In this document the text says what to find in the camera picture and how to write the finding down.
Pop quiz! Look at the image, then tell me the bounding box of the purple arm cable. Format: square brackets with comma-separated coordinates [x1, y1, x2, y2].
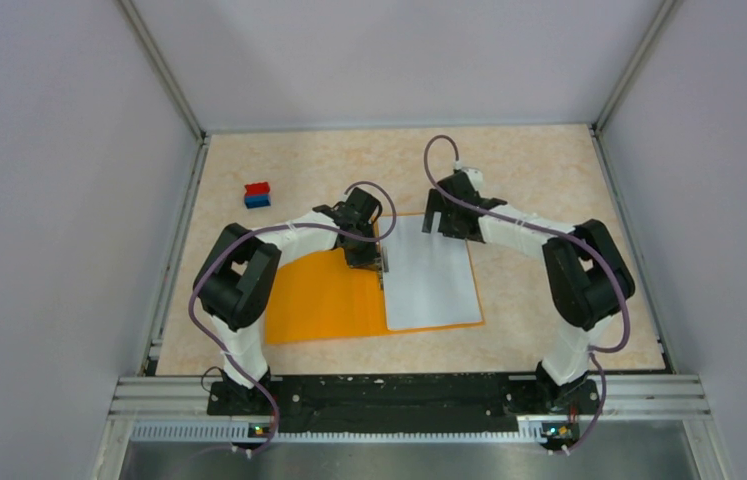
[423, 135, 633, 455]
[187, 180, 399, 458]

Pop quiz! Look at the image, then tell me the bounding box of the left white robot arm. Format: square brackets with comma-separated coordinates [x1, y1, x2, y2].
[188, 181, 383, 414]

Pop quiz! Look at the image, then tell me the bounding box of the white paper sheets stack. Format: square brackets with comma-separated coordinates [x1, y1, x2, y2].
[377, 214, 484, 333]

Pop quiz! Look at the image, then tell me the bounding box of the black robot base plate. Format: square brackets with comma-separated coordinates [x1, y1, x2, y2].
[207, 373, 599, 434]

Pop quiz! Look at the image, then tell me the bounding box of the orange clip file folder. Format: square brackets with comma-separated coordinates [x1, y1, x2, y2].
[264, 211, 487, 346]

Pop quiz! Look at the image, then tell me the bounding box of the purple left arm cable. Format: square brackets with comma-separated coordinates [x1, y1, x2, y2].
[187, 180, 399, 458]

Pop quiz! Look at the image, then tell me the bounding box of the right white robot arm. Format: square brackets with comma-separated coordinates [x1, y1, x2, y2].
[422, 168, 636, 412]

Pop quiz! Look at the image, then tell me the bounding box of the red and blue toy brick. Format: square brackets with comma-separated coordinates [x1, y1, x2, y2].
[243, 182, 271, 209]

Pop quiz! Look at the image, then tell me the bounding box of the silver metal folder clip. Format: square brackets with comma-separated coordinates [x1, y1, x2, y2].
[375, 245, 388, 290]

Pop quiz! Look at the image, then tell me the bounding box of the white slotted cable duct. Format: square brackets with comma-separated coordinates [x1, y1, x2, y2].
[130, 420, 547, 444]

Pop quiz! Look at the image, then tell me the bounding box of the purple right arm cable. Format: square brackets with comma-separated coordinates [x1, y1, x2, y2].
[423, 135, 633, 455]

